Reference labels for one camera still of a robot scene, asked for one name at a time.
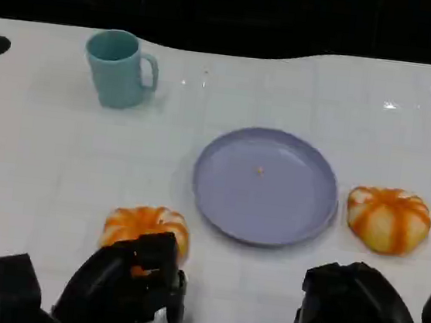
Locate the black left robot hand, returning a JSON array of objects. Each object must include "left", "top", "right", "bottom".
[{"left": 50, "top": 219, "right": 195, "bottom": 323}]

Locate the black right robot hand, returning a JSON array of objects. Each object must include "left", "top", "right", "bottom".
[{"left": 293, "top": 254, "right": 431, "bottom": 323}]

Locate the orange white toy bread roll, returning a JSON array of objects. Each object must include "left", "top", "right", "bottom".
[
  {"left": 96, "top": 199, "right": 194, "bottom": 265},
  {"left": 342, "top": 182, "right": 431, "bottom": 259}
]

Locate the lilac plate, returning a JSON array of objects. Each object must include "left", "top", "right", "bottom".
[{"left": 185, "top": 119, "right": 347, "bottom": 256}]

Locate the pale green mug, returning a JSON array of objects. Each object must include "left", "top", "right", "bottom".
[{"left": 79, "top": 26, "right": 165, "bottom": 114}]

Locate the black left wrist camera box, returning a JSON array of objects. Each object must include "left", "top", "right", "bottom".
[{"left": 0, "top": 249, "right": 46, "bottom": 323}]

